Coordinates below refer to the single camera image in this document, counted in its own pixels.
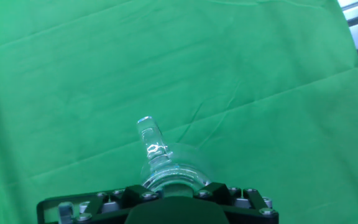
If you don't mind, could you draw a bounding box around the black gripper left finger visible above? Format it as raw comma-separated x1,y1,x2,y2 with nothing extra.
35,185,160,224

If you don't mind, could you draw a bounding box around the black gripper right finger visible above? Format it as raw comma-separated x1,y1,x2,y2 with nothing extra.
193,182,280,224

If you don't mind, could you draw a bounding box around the clear glass cup with handle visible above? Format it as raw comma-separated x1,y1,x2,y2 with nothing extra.
135,115,213,195

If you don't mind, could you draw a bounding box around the green cloth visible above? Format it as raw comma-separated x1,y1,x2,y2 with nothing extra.
0,0,358,224

